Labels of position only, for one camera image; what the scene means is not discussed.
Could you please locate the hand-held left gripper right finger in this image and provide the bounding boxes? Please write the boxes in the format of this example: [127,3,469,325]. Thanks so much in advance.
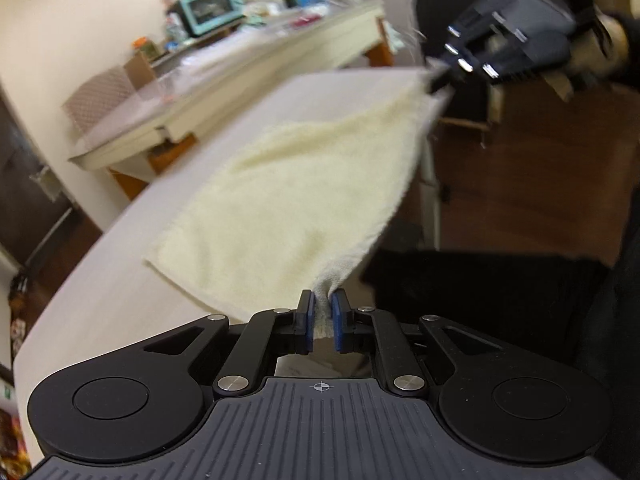
[331,289,504,397]

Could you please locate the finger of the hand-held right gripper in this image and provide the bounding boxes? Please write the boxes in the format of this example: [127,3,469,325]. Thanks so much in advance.
[444,0,515,57]
[428,44,502,96]

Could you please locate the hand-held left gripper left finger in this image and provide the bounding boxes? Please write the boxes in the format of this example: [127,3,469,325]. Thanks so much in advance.
[144,289,317,397]

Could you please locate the cream terry towel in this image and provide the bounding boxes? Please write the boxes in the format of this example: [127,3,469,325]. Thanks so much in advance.
[144,67,453,341]

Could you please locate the person's right hand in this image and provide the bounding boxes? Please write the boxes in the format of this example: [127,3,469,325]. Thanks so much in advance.
[547,12,632,102]

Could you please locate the person's dark clothed legs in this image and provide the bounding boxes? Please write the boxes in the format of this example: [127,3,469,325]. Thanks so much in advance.
[360,246,640,480]

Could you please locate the cream long table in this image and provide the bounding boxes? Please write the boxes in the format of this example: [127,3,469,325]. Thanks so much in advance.
[67,0,397,201]

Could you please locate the teal toaster oven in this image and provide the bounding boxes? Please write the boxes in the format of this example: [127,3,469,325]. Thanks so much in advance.
[177,0,249,38]

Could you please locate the pile of colourful snack packets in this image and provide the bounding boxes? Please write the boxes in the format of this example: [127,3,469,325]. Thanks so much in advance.
[0,269,32,466]

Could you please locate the dark door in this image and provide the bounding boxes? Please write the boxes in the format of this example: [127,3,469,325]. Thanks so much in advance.
[0,85,77,267]

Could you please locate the plain brown cardboard box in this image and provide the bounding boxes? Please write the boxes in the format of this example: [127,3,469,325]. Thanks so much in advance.
[122,52,159,89]

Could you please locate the orange lid jar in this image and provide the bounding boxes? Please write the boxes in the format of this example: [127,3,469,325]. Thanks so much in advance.
[132,36,159,62]

